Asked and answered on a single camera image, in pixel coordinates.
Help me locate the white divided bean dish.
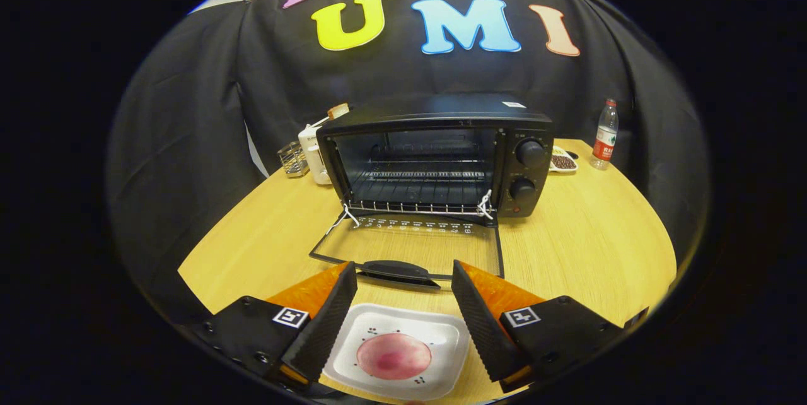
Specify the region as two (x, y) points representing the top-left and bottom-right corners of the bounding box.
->
(549, 145), (579, 173)

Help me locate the wire mesh pen holder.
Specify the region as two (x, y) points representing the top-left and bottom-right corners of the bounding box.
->
(277, 141), (310, 177)

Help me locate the black toaster oven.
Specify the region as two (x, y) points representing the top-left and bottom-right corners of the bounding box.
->
(309, 93), (555, 289)

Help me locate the pink meat slice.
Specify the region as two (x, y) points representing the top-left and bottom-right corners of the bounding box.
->
(356, 332), (433, 380)

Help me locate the white bread toaster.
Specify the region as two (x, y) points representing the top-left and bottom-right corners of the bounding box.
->
(298, 116), (335, 186)

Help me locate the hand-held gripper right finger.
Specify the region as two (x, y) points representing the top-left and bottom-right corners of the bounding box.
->
(451, 260), (650, 393)

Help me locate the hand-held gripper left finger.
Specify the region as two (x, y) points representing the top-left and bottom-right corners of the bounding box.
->
(195, 261), (358, 387)

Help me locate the clear plastic water bottle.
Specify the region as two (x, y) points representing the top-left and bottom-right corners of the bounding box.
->
(590, 99), (619, 170)

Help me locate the metal wire oven rack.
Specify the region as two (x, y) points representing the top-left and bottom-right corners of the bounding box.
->
(345, 168), (496, 216)

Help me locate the white square plate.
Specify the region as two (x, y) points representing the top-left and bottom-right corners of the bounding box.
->
(323, 303), (470, 401)

